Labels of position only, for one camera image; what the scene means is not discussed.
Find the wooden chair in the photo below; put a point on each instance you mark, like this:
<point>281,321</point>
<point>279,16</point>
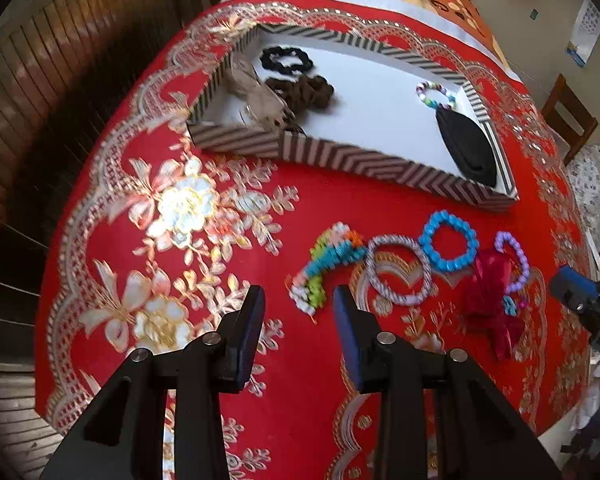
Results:
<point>568,118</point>

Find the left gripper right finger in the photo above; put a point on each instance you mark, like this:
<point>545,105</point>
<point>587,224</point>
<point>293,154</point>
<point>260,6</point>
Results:
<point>479,434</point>

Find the red satin bow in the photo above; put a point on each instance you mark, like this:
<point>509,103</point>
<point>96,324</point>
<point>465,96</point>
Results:
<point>487,309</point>

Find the black scrunchie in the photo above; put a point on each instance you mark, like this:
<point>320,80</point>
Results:
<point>286,61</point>

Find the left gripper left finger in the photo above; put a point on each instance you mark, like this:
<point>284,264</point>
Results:
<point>120,433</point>

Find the leopard print sheer ribbon bow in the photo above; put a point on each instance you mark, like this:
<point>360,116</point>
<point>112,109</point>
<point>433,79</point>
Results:
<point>263,107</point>

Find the white floral cloth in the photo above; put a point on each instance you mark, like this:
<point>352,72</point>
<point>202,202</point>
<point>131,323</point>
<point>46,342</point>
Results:
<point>583,173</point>

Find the striped chevron shallow box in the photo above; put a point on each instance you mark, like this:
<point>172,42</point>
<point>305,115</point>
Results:
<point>374,125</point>

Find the wall calendar poster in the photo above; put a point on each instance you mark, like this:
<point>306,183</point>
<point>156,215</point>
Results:
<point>585,32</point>

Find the black fabric pouch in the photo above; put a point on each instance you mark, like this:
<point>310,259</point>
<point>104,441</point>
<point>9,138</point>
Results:
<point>468,147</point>

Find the red floral embroidered bedspread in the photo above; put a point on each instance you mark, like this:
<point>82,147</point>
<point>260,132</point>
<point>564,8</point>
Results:
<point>160,239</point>

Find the silver braided hair band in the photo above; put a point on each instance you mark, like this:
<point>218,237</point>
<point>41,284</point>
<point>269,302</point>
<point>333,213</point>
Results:
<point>392,264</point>

